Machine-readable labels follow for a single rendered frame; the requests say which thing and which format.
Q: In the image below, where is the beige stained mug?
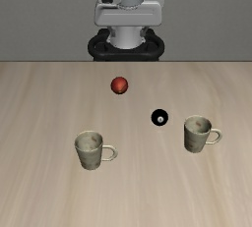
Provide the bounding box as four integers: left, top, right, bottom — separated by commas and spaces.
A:
183, 114, 223, 154
74, 130, 119, 171

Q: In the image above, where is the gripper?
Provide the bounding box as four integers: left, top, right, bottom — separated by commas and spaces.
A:
94, 0, 164, 39

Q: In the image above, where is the red onion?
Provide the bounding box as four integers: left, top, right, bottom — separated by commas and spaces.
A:
110, 76, 129, 95

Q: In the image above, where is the black billiard ball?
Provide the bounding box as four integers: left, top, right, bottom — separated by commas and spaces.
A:
151, 108, 169, 128

